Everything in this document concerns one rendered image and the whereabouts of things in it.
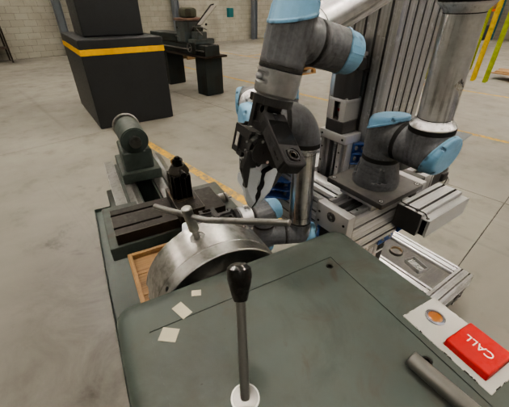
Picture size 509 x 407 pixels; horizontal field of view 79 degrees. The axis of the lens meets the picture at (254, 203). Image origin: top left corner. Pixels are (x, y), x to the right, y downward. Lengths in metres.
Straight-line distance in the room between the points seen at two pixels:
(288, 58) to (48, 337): 2.13
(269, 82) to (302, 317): 0.38
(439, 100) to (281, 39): 0.50
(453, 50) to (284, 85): 0.46
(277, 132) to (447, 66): 0.49
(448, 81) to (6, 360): 2.39
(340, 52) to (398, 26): 0.61
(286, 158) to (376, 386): 0.33
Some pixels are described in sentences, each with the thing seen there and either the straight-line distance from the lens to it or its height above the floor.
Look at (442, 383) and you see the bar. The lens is 0.50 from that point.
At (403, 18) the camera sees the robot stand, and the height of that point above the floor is 1.63.
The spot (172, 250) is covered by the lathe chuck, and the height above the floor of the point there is 1.21.
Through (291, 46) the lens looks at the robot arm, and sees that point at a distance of 0.53.
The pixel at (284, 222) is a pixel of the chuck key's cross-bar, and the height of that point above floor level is 1.37.
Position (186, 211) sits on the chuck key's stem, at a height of 1.32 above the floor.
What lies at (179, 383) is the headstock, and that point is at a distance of 0.47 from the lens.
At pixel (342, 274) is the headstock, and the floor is 1.26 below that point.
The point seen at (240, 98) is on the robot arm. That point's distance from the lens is 1.28.
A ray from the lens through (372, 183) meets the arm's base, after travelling 1.05.
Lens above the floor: 1.67
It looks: 33 degrees down
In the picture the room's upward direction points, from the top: straight up
